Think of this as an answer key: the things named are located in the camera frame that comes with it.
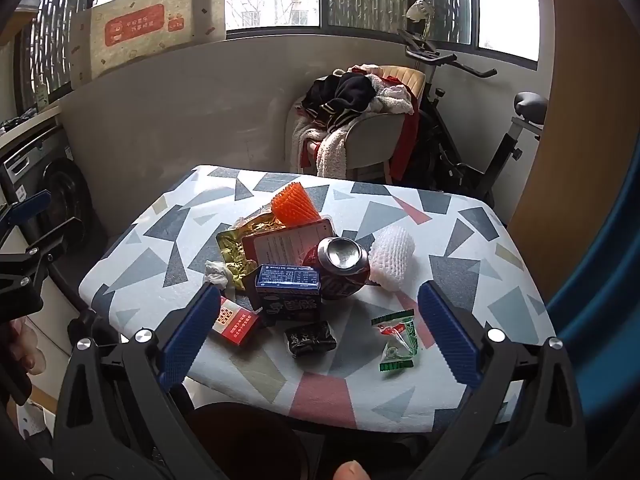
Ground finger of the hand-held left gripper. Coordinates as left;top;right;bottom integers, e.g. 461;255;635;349
0;217;83;320
0;189;53;241

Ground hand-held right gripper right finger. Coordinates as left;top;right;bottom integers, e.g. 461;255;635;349
417;280;588;480

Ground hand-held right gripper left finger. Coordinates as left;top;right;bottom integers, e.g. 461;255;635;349
52;282;226;480

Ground gold foil bag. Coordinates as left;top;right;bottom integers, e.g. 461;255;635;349
216;210;281;293

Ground white foam fruit net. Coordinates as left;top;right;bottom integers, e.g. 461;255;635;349
369;226;416;291

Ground person's left hand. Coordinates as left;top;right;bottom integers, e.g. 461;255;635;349
7;312;48;376

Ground person's right hand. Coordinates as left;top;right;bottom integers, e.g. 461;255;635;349
334;460;371;480

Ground grey washing machine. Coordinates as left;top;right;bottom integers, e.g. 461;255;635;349
0;125;108;261

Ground red cigarette pack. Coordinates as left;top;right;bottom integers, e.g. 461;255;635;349
209;296;261;348

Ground green clear candy wrapper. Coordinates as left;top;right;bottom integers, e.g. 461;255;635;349
371;308;422;374

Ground crumpled white tissue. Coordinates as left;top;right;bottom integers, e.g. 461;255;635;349
202;259;236;291

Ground blue drink carton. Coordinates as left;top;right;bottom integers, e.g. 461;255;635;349
254;264;322;328

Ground black crumpled wrapper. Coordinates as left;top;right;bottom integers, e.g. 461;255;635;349
284;321;337;359

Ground crushed red soda can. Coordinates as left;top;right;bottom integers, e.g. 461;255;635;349
302;236;372;301

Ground patterned table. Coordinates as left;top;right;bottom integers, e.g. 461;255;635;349
79;164;558;433

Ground red-edged clear plastic packet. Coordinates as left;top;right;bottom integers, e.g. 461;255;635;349
242;217;336;268

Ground orange foam fruit net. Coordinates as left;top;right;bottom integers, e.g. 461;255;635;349
271;183;321;226

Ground metal lattice window screen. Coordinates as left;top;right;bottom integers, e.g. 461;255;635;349
20;0;98;111

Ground black exercise bike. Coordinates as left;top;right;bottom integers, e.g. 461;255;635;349
397;27;550;196

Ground red garment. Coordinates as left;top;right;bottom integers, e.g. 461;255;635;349
387;110;421;181

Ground beige armchair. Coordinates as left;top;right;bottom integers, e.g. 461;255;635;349
285;65;428;183

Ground cream fleece blanket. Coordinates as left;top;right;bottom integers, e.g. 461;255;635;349
292;115;363;178

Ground beige board with red label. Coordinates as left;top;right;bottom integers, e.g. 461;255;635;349
69;0;227;88

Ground white fluffy garment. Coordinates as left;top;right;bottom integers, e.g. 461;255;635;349
367;64;416;116

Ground black jacket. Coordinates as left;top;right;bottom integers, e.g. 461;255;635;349
301;72;377;128

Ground wooden door panel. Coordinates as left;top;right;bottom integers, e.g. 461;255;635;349
507;0;640;261

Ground white desk lamp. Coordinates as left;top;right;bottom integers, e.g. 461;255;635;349
405;0;433;38

